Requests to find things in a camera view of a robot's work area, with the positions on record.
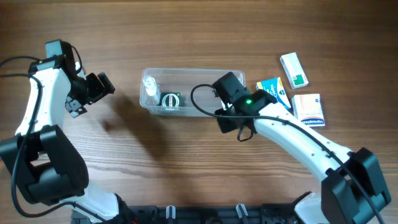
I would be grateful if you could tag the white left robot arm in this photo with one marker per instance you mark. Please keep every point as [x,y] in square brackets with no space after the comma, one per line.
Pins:
[44,165]

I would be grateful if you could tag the white Hansaplast plaster box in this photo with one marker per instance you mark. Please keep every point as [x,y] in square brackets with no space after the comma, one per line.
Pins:
[308,109]

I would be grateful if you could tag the green Zam-Buk ointment box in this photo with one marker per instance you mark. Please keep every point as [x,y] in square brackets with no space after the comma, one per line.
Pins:
[171,100]

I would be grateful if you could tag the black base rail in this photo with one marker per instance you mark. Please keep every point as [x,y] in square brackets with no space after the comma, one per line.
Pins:
[261,214]

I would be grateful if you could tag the clear plastic container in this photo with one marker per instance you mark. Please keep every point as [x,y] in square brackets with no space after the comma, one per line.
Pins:
[181,80]

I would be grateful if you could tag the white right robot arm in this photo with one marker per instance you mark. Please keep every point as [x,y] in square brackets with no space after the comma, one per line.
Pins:
[353,188]

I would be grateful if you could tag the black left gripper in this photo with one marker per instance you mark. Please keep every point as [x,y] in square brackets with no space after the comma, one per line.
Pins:
[101,84]

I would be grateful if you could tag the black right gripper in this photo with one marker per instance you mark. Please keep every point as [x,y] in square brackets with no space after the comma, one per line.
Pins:
[224,121]

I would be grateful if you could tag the white green medicine box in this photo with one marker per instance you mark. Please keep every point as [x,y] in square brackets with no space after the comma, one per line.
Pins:
[294,71]

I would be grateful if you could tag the blue VapoDrops lozenge box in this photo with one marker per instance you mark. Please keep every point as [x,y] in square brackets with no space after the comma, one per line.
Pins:
[275,88]

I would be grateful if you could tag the small clear white bottle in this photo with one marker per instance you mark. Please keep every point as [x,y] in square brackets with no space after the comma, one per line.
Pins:
[152,89]

